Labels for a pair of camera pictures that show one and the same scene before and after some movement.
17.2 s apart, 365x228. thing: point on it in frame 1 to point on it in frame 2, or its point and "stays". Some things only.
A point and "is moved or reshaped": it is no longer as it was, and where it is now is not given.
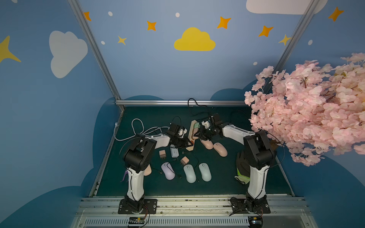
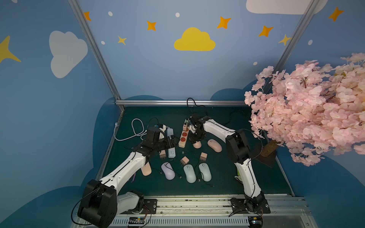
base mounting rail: [193, 212] stays
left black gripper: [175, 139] to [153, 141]
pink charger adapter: [184, 160] stays
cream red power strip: [192, 132] is moved or reshaped
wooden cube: [162, 154] stays
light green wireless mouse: [189, 173] stays
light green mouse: [206, 173] stays
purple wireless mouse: [169, 172] stays
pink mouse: [208, 144] to [197, 145]
